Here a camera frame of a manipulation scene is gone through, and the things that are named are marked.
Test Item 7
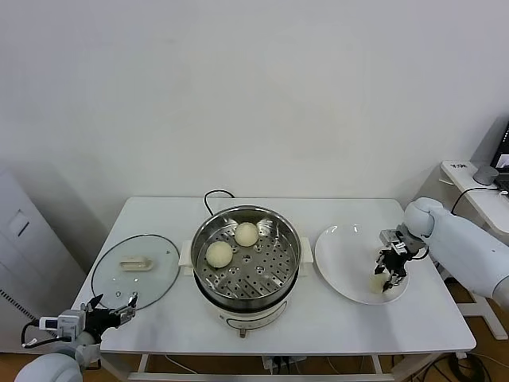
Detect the open laptop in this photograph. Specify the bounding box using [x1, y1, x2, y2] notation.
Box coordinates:
[471, 115, 509, 190]

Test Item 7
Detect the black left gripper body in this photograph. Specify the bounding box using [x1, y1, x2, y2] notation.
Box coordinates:
[79, 307, 117, 337]

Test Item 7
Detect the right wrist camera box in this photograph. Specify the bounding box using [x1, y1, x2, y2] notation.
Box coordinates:
[379, 228, 407, 250]

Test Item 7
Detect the cream electric pot base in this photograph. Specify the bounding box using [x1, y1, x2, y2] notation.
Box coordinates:
[181, 260, 310, 339]

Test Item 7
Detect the black pot power cable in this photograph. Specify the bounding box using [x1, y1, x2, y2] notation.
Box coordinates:
[203, 189, 236, 218]

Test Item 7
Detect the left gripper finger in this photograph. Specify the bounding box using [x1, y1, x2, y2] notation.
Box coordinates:
[81, 294, 105, 314]
[109, 292, 141, 325]

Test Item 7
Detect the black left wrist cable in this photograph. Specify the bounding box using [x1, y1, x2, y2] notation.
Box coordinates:
[21, 321, 61, 349]

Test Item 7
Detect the white round plate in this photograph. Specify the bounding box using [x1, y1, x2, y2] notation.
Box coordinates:
[314, 223, 410, 306]

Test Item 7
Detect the round glass pot lid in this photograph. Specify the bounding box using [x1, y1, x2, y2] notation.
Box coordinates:
[90, 233, 179, 311]

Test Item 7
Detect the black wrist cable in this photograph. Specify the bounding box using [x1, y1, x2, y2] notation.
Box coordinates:
[409, 233, 431, 264]
[21, 321, 61, 349]

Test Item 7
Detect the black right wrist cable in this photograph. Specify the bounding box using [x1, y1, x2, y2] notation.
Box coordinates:
[409, 233, 431, 264]

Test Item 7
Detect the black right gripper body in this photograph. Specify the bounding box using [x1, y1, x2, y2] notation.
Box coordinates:
[382, 247, 410, 280]

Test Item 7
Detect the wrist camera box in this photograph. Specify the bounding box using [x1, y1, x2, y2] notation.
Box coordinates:
[38, 310, 85, 340]
[379, 228, 407, 250]

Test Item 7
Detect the white power strip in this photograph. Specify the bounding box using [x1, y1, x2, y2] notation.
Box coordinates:
[261, 355, 308, 376]

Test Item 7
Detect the white metal cabinet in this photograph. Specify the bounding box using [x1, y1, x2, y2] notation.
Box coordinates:
[0, 158, 87, 355]

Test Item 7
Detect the white steamed baozi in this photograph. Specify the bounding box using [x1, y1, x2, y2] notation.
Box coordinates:
[233, 221, 259, 248]
[205, 240, 234, 268]
[368, 272, 393, 295]

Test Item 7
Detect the perforated steel steamer basket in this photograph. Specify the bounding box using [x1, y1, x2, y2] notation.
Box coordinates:
[177, 205, 314, 307]

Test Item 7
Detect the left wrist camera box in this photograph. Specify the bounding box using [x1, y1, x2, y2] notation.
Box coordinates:
[38, 310, 85, 340]

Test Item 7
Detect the white table frame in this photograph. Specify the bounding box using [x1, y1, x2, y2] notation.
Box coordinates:
[101, 349, 476, 382]

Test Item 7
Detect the grey computer mouse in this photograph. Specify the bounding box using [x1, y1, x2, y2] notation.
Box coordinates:
[472, 166, 499, 185]

